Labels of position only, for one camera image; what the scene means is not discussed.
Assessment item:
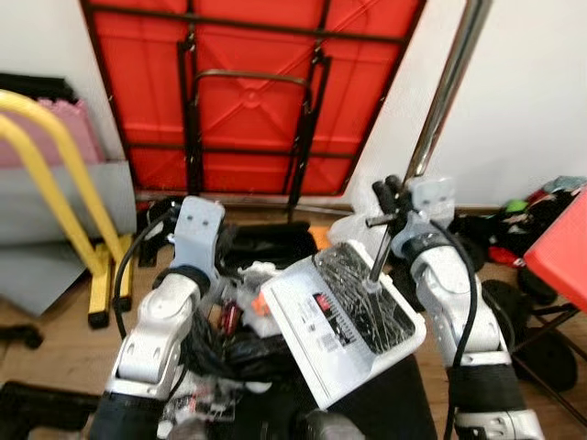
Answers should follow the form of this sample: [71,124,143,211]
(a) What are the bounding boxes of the grey robot right leg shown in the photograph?
[305,410,357,440]

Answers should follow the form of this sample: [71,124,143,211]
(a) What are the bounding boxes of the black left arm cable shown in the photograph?
[112,209,180,340]

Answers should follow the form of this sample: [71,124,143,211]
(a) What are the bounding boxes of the pink foam mat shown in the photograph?
[0,96,106,171]

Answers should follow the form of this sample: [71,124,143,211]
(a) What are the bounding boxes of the black trash bag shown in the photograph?
[183,220,317,381]

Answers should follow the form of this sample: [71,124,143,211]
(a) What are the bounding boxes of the orange red packet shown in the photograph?
[249,291,276,320]

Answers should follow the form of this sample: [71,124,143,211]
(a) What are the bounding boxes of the black floor mat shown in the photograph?
[266,353,441,440]

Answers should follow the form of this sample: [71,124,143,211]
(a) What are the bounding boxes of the red plastic folding table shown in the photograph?
[500,188,587,424]
[78,0,427,201]

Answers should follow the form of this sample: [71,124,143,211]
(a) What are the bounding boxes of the white long-handled dustpan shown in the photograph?
[260,0,493,411]

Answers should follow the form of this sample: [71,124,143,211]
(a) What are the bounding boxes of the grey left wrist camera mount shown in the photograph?
[172,195,227,276]

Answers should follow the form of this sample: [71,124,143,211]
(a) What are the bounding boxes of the grey rolled foam mat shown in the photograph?
[0,160,138,317]

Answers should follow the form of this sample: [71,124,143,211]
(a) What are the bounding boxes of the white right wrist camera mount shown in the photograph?
[393,177,457,262]

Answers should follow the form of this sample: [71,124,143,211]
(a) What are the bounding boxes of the yellow tubular dip bar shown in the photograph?
[0,112,116,329]
[0,89,136,311]

